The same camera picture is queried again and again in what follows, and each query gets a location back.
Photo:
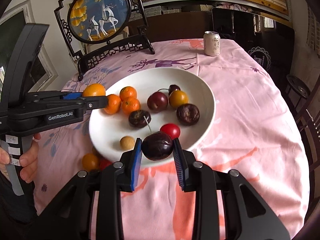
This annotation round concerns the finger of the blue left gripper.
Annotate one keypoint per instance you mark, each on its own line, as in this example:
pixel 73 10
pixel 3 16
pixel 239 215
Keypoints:
pixel 72 96

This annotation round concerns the small dark plum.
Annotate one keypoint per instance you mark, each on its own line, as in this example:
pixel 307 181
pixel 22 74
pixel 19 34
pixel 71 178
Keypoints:
pixel 157 146

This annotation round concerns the pink printed tablecloth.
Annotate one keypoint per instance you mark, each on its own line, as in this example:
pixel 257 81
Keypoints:
pixel 254 132

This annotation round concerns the beige drink can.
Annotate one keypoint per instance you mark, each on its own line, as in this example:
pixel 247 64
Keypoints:
pixel 211 42

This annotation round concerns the yellow kumquat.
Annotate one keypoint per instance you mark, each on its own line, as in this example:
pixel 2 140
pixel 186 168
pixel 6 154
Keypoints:
pixel 94 89
pixel 90 162

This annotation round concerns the wrinkled dark passion fruit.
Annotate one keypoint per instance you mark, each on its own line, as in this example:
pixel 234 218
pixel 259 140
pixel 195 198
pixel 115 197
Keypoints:
pixel 139 118

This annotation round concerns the small yellow orange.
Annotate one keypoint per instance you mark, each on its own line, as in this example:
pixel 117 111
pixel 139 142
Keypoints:
pixel 178 98

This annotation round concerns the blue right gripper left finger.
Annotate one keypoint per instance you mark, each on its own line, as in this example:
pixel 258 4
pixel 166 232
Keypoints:
pixel 135 163

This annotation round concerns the white ceramic plate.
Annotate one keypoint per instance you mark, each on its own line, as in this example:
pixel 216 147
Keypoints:
pixel 106 131

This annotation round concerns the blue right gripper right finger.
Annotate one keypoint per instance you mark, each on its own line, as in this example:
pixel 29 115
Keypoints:
pixel 180 163

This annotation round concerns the dark red cherry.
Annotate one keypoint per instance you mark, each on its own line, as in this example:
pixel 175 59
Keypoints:
pixel 171 89

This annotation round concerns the red cherry tomato back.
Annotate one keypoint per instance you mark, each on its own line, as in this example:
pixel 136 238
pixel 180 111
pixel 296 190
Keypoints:
pixel 103 163

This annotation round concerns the person's left hand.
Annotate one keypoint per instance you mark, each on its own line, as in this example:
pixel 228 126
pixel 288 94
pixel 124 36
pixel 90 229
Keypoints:
pixel 28 161

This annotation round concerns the large dark red plum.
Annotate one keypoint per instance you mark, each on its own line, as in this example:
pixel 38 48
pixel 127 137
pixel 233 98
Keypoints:
pixel 157 102

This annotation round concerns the beige longan fruit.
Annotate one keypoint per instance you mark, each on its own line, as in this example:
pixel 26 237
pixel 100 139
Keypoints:
pixel 127 143

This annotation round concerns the dark wooden chair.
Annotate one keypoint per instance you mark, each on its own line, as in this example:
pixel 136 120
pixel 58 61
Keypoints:
pixel 303 116

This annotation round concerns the round deer painting screen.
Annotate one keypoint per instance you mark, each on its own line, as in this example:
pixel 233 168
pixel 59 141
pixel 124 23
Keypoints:
pixel 89 27

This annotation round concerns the mandarin orange front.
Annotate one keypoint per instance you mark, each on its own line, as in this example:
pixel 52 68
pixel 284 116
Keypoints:
pixel 126 92

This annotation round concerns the red cherry tomato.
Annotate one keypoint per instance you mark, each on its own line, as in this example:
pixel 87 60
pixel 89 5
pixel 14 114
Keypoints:
pixel 103 163
pixel 171 129

